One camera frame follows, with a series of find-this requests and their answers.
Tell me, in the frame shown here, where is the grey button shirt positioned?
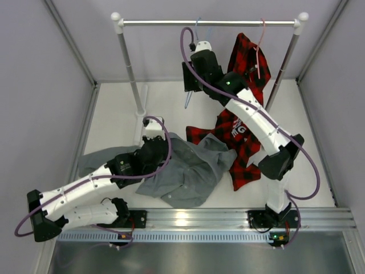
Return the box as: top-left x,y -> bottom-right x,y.
77,131 -> 239,208

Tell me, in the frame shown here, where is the light blue wire hanger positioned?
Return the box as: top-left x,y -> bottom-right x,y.
184,17 -> 213,109

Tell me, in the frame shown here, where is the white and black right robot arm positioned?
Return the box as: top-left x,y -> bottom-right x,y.
182,49 -> 304,228

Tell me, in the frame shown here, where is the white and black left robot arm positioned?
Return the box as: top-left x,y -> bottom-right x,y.
27,136 -> 170,242

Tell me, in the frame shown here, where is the red black plaid shirt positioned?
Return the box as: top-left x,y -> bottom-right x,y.
186,33 -> 271,191

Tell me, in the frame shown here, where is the silver white clothes rack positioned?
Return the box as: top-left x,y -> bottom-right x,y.
111,12 -> 309,118

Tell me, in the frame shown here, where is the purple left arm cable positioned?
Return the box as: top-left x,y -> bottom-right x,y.
14,115 -> 172,251

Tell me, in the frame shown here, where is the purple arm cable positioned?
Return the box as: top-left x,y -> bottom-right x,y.
14,115 -> 172,251
181,27 -> 321,249

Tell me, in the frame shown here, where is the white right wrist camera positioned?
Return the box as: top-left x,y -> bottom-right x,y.
189,41 -> 212,53

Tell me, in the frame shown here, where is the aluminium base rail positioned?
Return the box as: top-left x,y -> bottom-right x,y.
145,208 -> 356,231

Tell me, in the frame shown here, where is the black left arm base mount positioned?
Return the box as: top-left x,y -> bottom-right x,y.
112,210 -> 147,228

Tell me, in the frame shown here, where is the pink wire hanger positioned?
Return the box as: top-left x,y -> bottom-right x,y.
255,18 -> 266,80

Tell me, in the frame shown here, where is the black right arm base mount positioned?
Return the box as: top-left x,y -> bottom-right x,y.
248,210 -> 280,229

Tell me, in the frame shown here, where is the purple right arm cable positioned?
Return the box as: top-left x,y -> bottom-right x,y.
181,27 -> 321,249

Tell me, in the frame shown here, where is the grey slotted cable duct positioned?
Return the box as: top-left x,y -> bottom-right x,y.
57,230 -> 289,244

